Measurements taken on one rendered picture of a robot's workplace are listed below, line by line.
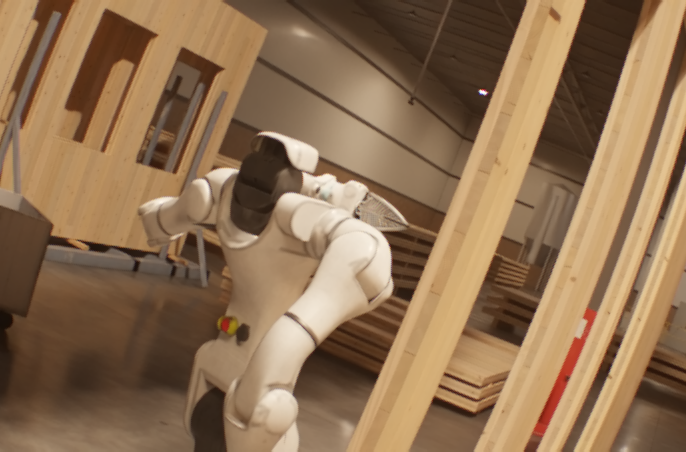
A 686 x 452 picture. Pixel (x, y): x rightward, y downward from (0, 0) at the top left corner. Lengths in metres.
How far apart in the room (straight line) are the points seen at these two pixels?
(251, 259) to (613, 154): 1.73
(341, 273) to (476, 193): 0.58
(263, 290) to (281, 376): 0.26
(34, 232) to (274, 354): 4.32
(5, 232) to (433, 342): 4.00
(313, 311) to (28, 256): 4.35
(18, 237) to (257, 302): 4.08
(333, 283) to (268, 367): 0.18
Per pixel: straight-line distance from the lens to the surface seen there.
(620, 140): 3.26
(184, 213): 2.04
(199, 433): 1.98
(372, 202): 2.29
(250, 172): 1.81
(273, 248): 1.76
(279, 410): 1.61
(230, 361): 1.89
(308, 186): 2.26
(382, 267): 1.67
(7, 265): 5.85
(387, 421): 2.16
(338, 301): 1.63
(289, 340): 1.60
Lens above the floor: 1.57
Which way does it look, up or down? 2 degrees down
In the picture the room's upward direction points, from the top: 21 degrees clockwise
